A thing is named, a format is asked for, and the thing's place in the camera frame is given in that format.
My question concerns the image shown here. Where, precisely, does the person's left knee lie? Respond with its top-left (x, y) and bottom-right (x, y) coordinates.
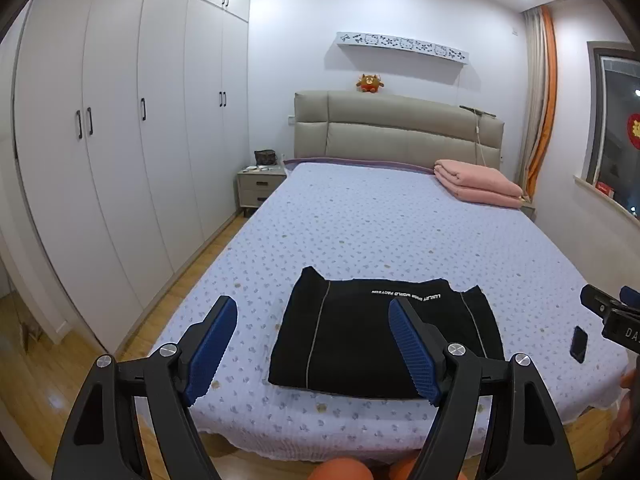
top-left (306, 457), bottom-right (376, 480)

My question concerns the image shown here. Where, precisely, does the black jacket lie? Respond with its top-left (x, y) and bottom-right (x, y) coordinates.
top-left (267, 266), bottom-right (505, 401)

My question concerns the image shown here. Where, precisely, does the black phone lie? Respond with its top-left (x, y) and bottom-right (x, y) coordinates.
top-left (570, 326), bottom-right (589, 364)

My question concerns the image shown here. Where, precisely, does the bed with patterned sheet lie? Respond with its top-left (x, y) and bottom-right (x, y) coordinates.
top-left (147, 157), bottom-right (631, 461)

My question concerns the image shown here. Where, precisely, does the person's knee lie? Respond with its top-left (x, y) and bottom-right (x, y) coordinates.
top-left (389, 457), bottom-right (423, 480)
top-left (306, 457), bottom-right (376, 480)

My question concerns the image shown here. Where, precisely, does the orange plush toy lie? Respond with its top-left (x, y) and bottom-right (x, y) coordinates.
top-left (356, 73), bottom-right (385, 95)

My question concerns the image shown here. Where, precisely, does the pink folded blanket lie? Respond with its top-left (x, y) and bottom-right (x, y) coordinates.
top-left (433, 159), bottom-right (525, 209)

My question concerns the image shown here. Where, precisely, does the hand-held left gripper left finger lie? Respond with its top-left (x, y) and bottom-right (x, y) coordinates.
top-left (50, 295), bottom-right (239, 480)

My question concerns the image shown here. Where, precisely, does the white wardrobe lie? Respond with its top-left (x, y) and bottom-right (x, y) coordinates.
top-left (0, 0), bottom-right (251, 356)

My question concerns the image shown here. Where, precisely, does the beige padded headboard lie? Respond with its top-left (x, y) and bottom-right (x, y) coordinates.
top-left (293, 90), bottom-right (505, 181)

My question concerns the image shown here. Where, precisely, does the beige and orange curtain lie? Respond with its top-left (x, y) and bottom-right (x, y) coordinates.
top-left (517, 5), bottom-right (558, 201)

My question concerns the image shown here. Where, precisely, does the white patterned wall shelf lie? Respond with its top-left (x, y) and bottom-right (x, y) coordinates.
top-left (336, 31), bottom-right (471, 66)

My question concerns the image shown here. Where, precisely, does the beige nightstand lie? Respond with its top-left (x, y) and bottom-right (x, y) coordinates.
top-left (236, 164), bottom-right (288, 218)

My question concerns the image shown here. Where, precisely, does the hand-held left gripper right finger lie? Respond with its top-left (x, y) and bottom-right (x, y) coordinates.
top-left (389, 296), bottom-right (576, 480)

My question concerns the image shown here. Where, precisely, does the person's right knee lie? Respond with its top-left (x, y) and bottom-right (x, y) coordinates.
top-left (389, 457), bottom-right (423, 480)

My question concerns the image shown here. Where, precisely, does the person's right forearm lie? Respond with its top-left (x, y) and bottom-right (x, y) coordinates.
top-left (614, 362), bottom-right (640, 456)

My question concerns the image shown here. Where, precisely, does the window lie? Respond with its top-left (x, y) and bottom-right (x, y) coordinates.
top-left (585, 40), bottom-right (640, 221)

